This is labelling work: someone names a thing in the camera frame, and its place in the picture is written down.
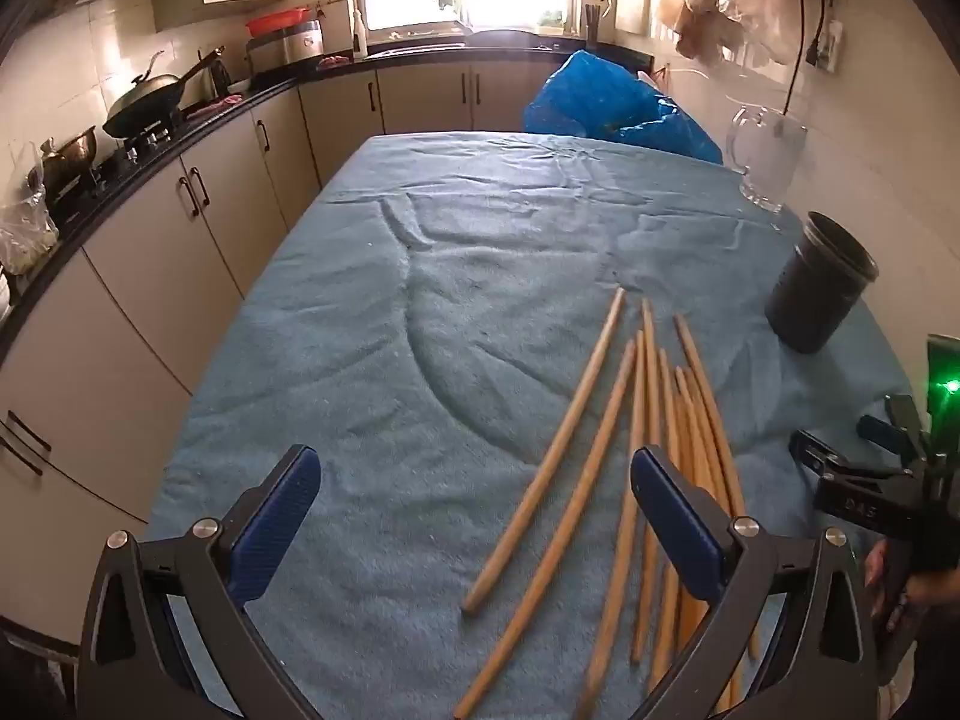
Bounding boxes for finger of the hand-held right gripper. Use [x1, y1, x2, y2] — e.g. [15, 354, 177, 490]
[787, 429, 852, 482]
[857, 392, 931, 470]

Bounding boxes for silver rice cooker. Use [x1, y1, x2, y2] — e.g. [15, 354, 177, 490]
[247, 21, 325, 76]

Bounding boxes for beige lower cabinets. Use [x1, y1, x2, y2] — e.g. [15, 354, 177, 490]
[0, 60, 653, 646]

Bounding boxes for blue plastic bag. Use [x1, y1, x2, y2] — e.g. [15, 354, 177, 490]
[523, 50, 725, 164]

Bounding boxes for wall socket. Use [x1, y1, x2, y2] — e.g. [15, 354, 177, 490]
[814, 19, 846, 76]

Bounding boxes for translucent hanging plastic bag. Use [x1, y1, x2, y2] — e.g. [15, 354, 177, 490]
[716, 0, 809, 67]

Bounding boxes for brown hanging bag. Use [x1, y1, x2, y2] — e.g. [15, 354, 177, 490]
[677, 11, 722, 62]

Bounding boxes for clear glass pitcher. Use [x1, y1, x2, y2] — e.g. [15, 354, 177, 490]
[724, 101, 807, 212]

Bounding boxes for dark grey utensil holder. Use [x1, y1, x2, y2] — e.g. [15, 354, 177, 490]
[765, 211, 878, 355]

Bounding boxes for black kitchen countertop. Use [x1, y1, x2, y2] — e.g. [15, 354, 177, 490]
[0, 45, 653, 361]

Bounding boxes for black power cable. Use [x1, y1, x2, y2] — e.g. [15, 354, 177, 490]
[780, 0, 837, 121]

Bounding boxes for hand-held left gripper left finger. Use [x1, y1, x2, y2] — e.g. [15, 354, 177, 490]
[75, 444, 323, 720]

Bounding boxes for gas stove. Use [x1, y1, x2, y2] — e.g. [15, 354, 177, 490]
[45, 120, 188, 196]

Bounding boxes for red plastic basin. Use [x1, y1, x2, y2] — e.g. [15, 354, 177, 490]
[246, 7, 310, 37]

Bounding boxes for bunch of wooden chopsticks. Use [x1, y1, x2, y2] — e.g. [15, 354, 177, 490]
[452, 286, 762, 720]

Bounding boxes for steel pot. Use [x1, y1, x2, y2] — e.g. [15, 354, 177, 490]
[39, 126, 98, 192]

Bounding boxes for blue towel table cover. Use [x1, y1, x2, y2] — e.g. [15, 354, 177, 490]
[146, 131, 920, 720]

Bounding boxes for clear plastic food bag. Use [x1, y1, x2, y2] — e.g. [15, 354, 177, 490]
[0, 187, 59, 275]

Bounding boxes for black wok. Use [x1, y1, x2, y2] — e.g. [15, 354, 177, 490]
[103, 46, 226, 140]

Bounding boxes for person's right hand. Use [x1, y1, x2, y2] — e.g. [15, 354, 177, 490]
[862, 538, 912, 635]

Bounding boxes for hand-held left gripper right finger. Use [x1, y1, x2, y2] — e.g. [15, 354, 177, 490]
[628, 445, 882, 720]

